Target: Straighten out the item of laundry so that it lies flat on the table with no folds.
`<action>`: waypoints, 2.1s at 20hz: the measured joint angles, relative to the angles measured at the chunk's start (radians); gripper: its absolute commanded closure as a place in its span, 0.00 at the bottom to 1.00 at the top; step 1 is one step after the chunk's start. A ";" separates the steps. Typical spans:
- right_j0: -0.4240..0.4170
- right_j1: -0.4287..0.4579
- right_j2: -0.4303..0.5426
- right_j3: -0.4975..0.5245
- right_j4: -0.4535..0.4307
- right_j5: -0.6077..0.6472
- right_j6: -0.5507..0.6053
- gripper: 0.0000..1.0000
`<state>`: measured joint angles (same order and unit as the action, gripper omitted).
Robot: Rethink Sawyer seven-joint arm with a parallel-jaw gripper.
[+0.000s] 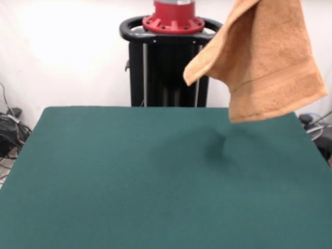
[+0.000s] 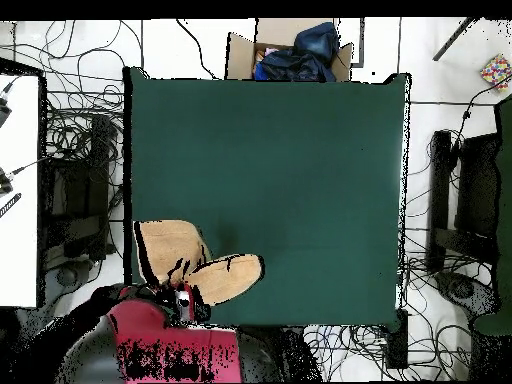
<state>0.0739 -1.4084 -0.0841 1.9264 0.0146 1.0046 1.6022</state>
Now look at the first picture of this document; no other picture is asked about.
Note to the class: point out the tan terry towel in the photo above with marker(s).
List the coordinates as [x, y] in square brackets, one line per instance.
[272, 64]

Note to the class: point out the dark green table cloth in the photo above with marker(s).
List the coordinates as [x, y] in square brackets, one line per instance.
[103, 181]

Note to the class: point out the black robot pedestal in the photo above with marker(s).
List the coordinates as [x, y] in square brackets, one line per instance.
[166, 64]

